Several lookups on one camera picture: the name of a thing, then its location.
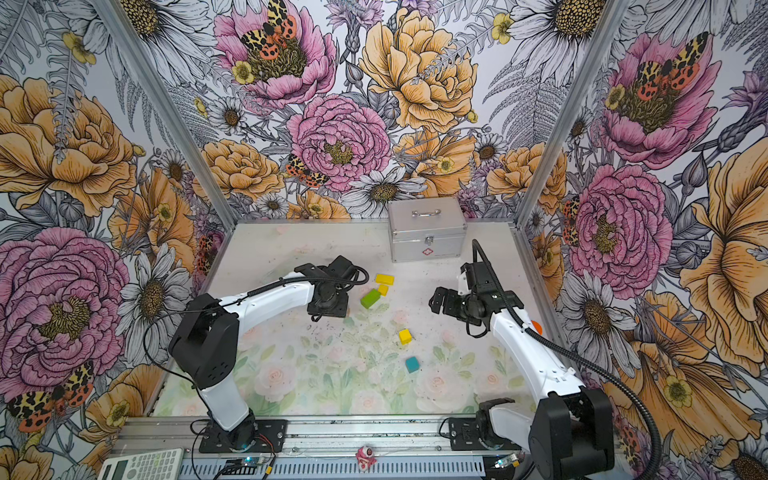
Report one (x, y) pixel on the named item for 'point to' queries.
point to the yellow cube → (405, 336)
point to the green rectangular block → (370, 298)
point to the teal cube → (412, 364)
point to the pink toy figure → (364, 456)
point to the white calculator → (161, 465)
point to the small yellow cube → (382, 289)
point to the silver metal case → (425, 229)
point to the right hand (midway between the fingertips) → (444, 315)
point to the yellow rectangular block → (385, 279)
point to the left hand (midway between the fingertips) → (328, 316)
